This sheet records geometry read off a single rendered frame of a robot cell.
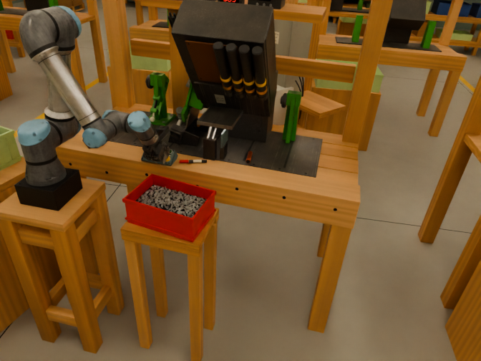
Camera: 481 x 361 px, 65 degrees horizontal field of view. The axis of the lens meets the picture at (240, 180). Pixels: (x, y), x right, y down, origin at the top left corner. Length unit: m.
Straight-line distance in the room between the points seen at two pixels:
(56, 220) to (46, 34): 0.68
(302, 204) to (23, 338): 1.60
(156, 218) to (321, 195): 0.70
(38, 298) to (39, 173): 0.67
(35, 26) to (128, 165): 0.75
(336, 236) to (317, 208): 0.17
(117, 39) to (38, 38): 1.00
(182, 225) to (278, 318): 1.03
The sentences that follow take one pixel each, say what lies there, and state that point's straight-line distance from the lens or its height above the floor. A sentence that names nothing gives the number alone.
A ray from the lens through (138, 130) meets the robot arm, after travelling 1.49.
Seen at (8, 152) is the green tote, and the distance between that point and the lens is 2.21.
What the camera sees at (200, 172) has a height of 0.90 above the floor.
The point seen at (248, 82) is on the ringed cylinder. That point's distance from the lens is 1.55.
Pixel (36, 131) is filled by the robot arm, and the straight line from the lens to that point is 1.63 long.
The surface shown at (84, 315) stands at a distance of 2.01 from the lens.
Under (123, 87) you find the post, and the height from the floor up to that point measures 1.01.
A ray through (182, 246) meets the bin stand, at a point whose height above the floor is 0.78.
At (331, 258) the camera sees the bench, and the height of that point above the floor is 0.55.
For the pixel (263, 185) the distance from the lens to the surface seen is 1.69.
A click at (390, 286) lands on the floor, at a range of 2.68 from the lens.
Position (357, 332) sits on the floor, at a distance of 2.37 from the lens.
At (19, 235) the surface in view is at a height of 0.72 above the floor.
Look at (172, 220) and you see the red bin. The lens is 1.51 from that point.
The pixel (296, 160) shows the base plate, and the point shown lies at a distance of 1.90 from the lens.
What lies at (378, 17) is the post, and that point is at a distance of 2.03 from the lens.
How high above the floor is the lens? 1.82
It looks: 33 degrees down
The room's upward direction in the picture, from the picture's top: 3 degrees clockwise
